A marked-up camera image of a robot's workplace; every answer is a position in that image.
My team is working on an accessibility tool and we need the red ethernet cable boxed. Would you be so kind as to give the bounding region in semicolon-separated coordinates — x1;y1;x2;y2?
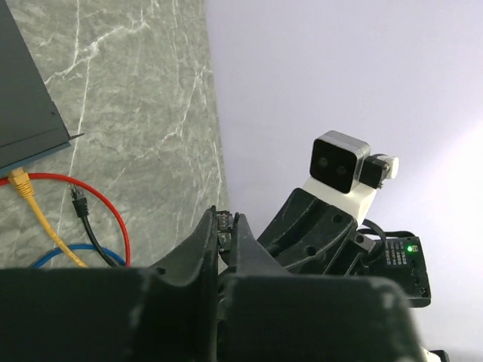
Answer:
0;172;132;268

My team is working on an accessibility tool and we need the black network switch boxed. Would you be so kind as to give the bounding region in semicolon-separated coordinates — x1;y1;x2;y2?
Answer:
1;1;83;176

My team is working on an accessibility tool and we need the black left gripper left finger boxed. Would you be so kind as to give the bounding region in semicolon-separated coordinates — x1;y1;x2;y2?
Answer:
1;208;218;361

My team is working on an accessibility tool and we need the orange ethernet cable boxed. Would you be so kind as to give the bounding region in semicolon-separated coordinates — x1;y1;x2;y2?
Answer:
8;168;90;268

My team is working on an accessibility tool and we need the blue ethernet cable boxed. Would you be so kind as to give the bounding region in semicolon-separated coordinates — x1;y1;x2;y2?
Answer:
29;244;125;269

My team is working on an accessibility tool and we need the black ethernet cable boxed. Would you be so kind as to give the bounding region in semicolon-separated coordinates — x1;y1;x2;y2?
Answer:
69;184;237;269

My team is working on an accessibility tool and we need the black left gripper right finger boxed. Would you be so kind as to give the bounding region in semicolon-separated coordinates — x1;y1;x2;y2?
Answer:
218;215;429;361

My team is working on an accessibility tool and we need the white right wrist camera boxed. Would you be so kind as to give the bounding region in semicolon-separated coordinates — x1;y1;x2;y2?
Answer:
303;130;399;225

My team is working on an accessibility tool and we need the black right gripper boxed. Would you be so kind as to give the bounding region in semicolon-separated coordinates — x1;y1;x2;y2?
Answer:
257;188;432;308

